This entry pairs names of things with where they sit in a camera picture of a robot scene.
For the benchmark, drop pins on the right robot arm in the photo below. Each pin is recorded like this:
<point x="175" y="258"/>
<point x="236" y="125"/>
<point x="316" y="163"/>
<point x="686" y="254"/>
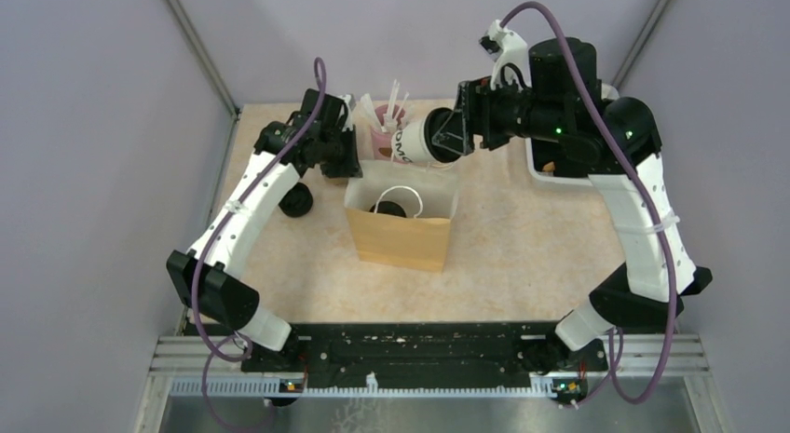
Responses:
<point x="657" y="273"/>

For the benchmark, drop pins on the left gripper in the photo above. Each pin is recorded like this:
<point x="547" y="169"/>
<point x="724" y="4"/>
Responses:
<point x="350" y="167"/>

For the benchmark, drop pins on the pink straw holder cup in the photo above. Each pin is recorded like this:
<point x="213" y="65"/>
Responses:
<point x="380" y="139"/>

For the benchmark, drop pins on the brown paper takeout bag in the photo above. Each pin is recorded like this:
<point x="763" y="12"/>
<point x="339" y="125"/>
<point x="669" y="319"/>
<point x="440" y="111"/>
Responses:
<point x="421" y="240"/>

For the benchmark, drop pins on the white plastic basket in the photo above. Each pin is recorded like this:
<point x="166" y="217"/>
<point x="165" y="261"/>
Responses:
<point x="564" y="146"/>

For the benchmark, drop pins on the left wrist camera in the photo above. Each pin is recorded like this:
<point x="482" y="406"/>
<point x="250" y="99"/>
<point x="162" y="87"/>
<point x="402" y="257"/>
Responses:
<point x="346" y="117"/>

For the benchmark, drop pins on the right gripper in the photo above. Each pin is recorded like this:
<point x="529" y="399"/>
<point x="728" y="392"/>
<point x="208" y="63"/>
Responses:
<point x="456" y="135"/>

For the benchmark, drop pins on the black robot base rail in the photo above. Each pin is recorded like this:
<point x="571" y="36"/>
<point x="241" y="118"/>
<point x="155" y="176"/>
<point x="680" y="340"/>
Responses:
<point x="428" y="356"/>

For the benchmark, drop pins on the black plastic cup lid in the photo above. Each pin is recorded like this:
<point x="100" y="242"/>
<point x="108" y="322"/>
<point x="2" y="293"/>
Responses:
<point x="442" y="146"/>

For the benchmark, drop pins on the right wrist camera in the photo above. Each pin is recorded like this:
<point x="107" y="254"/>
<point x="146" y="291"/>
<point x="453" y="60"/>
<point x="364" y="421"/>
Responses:
<point x="508" y="52"/>

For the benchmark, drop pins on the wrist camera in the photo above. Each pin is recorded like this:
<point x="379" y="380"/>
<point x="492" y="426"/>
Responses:
<point x="508" y="52"/>
<point x="346" y="117"/>

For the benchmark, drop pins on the stack of black lids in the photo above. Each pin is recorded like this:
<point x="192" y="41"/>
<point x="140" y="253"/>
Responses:
<point x="297" y="202"/>

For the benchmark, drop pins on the white paper coffee cup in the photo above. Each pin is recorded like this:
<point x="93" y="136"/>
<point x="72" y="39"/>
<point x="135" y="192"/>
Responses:
<point x="409" y="145"/>

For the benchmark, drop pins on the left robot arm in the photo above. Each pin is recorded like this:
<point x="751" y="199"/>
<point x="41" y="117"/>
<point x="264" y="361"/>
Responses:
<point x="207" y="277"/>

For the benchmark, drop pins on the brown pulp cup carrier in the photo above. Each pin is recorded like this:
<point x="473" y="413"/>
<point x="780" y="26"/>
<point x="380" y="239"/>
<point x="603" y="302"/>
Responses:
<point x="337" y="182"/>

